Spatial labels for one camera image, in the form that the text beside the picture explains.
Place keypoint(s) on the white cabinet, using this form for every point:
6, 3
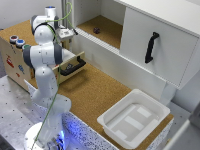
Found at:
110, 63

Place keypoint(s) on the green button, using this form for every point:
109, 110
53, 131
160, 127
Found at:
25, 46

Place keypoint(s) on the red button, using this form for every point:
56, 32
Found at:
14, 38

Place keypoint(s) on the wooden drawer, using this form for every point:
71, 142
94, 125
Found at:
71, 57

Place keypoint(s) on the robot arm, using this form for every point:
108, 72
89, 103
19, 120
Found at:
45, 80

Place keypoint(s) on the blue button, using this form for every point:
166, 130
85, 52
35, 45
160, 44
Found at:
20, 42

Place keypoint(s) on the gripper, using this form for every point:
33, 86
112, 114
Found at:
66, 33

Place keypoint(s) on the white sliding door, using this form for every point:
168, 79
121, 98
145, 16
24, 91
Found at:
173, 50

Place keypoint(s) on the purple block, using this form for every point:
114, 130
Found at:
96, 30

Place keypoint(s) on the white plastic box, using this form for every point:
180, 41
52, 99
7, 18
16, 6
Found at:
133, 120

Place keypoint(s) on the wooden drawer box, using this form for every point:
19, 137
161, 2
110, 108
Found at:
15, 68

